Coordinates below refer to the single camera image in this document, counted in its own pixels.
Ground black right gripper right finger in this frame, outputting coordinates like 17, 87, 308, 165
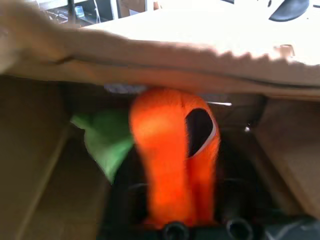
215, 133, 273, 223

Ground black rounded chair base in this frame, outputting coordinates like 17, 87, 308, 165
268, 0, 310, 22

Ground brown cardboard box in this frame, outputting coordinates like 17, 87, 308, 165
0, 0, 320, 240
116, 0, 147, 19

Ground orange carrot plush toy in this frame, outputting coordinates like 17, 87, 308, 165
69, 88, 222, 230

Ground black metal pole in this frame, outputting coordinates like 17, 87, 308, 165
67, 0, 77, 22

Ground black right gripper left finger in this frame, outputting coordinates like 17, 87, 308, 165
107, 146, 152, 227

